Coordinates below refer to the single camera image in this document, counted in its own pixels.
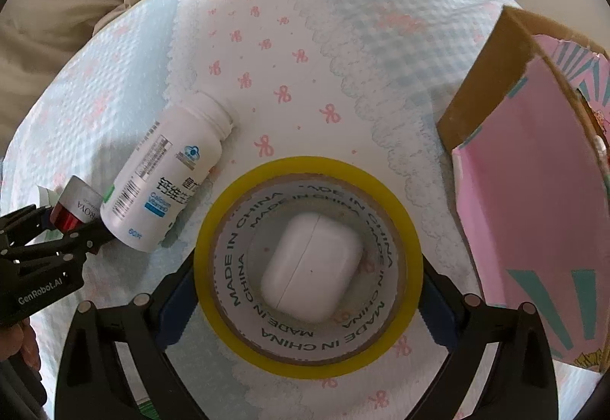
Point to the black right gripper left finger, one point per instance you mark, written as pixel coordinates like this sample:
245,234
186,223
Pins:
104,344

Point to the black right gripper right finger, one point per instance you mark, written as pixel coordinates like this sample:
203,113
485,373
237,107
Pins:
521,380

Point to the small red cosmetic jar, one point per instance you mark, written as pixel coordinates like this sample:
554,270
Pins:
78,204

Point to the white vitamin pill bottle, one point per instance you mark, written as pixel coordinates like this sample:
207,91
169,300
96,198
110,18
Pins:
166,169

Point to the white earbuds charging case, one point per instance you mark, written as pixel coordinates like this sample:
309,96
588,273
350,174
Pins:
311,267

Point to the person's hand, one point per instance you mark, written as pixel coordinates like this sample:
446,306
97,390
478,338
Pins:
20,339

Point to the yellow packing tape roll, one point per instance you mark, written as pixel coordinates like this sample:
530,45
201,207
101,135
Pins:
239,236

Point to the pink cardboard box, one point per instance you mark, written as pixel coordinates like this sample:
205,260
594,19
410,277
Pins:
528,132

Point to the blue pink patterned tablecloth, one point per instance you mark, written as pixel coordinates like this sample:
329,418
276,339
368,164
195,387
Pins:
99,107

